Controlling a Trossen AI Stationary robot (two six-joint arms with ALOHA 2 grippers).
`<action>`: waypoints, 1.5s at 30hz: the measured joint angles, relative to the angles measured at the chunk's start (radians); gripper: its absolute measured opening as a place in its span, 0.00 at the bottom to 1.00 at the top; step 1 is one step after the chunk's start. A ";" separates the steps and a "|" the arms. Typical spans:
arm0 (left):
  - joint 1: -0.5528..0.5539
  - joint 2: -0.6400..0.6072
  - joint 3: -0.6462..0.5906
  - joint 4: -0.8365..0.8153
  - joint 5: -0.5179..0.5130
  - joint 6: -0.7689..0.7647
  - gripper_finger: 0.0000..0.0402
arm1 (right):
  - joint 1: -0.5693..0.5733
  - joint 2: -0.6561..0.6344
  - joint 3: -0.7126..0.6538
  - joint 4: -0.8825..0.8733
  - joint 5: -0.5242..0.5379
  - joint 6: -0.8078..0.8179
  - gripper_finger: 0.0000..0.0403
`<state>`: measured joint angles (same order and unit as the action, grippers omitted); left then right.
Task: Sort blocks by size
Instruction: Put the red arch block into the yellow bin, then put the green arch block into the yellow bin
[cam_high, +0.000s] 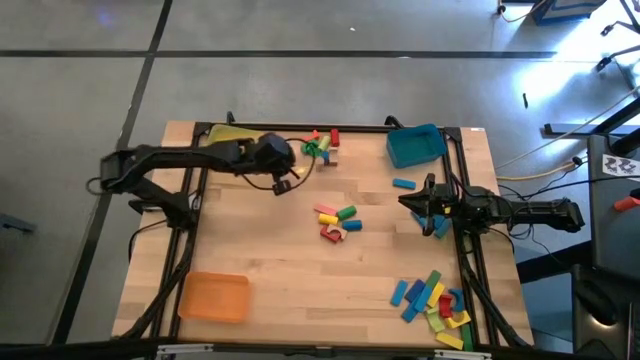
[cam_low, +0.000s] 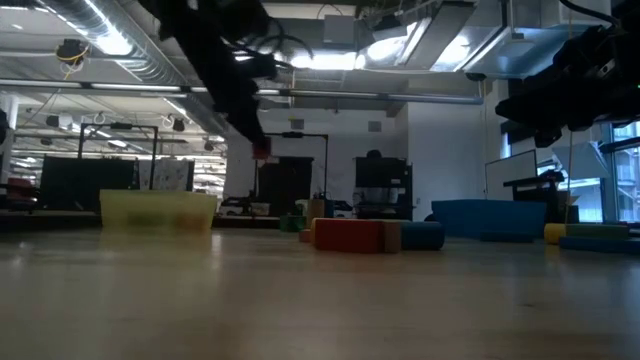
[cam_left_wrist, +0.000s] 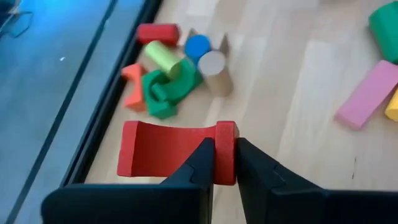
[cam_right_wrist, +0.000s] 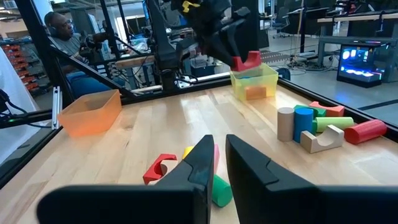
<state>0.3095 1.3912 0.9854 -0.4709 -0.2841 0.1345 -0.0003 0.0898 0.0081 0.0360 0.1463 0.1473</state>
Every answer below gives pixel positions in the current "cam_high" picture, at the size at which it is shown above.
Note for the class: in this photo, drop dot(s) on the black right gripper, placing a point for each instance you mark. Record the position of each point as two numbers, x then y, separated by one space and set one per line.
442 202

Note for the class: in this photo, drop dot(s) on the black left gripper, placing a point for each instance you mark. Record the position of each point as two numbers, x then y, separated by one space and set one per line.
267 152

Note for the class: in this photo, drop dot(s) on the green arch block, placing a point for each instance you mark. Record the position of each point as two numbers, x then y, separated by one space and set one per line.
307 149

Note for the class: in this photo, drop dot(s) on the light green cylinder block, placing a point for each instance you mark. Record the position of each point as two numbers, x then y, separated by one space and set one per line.
324 143

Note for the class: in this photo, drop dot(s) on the short blue cylinder block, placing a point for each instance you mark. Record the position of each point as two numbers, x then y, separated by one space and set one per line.
325 156

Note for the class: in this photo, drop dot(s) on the natural wood cylinder block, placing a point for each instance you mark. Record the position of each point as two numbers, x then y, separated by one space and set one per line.
333 163

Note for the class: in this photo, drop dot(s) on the red cylinder block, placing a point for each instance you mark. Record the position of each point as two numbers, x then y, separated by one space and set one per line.
334 137

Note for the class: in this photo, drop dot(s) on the yellow cylinder block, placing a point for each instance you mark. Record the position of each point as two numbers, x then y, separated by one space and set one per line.
328 219

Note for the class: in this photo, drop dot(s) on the red arch block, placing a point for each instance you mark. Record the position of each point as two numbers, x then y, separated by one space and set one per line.
442 306
327 235

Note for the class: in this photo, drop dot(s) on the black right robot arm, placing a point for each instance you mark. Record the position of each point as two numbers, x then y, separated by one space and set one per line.
540 212

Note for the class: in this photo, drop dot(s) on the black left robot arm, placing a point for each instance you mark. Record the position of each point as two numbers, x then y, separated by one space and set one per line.
175 157

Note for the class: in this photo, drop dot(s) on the blue plastic bin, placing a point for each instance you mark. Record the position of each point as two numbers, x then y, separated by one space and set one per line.
415 147

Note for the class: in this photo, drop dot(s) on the yellow plastic bin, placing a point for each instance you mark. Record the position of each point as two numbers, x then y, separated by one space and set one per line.
225 134

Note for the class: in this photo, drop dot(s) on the dark blue block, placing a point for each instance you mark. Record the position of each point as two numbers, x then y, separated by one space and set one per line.
414 290

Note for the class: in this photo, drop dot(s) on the blue plank block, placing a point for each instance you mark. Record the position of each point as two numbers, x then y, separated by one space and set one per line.
424 299
399 293
410 313

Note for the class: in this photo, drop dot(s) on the white table label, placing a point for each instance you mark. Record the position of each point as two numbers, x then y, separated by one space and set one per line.
477 129

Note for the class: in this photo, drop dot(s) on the yellow plank block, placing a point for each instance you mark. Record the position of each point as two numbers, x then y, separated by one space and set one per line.
436 295
449 340

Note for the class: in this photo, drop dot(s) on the blue arch block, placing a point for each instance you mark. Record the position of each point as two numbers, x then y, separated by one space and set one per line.
461 300

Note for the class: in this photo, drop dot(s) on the yellow arch block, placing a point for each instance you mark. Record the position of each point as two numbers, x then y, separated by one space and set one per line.
462 320

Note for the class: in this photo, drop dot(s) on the small black floor item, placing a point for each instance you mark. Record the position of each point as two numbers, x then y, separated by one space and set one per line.
525 100

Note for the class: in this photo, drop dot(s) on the black stand base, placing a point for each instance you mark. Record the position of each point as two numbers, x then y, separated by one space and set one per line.
575 131

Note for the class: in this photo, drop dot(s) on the orange plastic bin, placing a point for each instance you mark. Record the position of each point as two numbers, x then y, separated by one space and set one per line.
215 297

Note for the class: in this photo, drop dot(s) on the black side desk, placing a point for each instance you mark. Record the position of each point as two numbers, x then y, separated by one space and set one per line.
615 240

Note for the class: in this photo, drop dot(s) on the black computer mouse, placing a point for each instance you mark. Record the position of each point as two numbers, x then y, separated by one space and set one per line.
595 302

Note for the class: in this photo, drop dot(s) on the white printed paper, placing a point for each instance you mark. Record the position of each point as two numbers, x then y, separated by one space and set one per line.
620 165

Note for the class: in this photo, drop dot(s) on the blue floor box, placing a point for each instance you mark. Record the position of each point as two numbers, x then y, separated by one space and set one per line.
565 10

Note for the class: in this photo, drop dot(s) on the black tripod legs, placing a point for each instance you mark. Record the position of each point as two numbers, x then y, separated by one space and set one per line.
617 51

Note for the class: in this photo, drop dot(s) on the grey floor object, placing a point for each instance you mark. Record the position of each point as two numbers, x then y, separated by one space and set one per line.
15 222

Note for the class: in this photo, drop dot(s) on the black table frame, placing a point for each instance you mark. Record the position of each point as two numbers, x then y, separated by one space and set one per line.
325 128

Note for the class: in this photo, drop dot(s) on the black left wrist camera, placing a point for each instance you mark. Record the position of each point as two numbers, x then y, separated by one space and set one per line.
282 188

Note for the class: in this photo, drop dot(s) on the silver bracket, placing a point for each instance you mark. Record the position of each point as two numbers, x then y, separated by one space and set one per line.
185 348
462 354

